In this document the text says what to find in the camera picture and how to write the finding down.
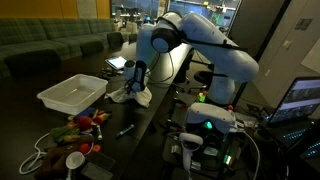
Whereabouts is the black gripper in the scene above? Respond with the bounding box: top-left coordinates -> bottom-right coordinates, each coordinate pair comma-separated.
123,79 -> 135,95

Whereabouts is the white terry cloth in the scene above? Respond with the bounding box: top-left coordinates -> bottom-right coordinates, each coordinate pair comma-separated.
105,85 -> 154,109

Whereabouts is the yellow toy bottle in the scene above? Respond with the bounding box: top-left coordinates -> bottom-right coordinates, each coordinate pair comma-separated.
92,112 -> 111,126

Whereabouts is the dark green marker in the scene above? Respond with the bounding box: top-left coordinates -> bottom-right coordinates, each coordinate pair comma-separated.
115,123 -> 136,139

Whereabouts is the blue block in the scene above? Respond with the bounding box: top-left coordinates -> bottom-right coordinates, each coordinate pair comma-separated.
73,106 -> 97,122

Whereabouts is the white marker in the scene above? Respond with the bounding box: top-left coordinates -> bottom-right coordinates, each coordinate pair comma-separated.
96,124 -> 104,141

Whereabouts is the red toy ball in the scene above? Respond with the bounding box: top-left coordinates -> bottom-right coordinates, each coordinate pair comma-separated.
76,115 -> 94,132

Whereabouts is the green toy vegetable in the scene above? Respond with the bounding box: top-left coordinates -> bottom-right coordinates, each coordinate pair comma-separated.
49,124 -> 82,144

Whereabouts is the white cup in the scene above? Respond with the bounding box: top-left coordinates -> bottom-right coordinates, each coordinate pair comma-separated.
65,151 -> 86,180

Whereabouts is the brown plush toy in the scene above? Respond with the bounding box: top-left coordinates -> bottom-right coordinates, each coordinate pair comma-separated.
33,133 -> 95,180

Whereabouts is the white cable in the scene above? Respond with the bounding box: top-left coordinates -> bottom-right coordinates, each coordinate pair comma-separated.
18,132 -> 51,176

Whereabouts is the tablet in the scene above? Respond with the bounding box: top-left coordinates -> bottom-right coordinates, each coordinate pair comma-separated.
104,55 -> 129,71

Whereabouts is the dark ottoman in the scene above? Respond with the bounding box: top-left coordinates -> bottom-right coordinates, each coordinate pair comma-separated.
106,31 -> 125,48
3,49 -> 62,78
79,40 -> 105,56

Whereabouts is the clear plastic bin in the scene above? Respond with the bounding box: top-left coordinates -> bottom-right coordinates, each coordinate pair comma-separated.
36,73 -> 110,116

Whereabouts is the green yellow light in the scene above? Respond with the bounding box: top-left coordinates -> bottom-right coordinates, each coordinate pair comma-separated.
196,91 -> 208,103

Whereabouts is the black stool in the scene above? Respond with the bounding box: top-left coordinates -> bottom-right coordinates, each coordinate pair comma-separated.
192,69 -> 218,94

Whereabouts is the black tray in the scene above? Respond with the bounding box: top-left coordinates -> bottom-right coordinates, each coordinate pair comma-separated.
84,151 -> 117,172
79,161 -> 114,180

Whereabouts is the white VR controller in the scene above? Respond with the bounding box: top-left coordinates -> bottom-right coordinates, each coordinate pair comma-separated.
178,132 -> 205,173

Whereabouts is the green plaid sofa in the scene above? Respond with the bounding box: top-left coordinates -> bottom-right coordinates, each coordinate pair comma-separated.
0,17 -> 116,79

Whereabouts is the open laptop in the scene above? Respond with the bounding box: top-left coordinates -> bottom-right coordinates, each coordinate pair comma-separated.
266,76 -> 320,159

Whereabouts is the white light switch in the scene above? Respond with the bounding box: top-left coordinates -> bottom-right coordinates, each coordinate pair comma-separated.
282,39 -> 293,51

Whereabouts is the grey wall sign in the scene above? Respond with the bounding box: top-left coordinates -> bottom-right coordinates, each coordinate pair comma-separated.
294,17 -> 314,31

